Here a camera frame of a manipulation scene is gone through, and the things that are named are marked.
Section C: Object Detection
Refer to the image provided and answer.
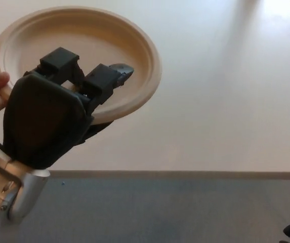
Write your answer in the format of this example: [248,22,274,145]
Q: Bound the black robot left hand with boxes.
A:
[1,47,136,170]

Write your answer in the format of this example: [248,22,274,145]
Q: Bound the beige round paper plate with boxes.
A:
[0,6,162,125]

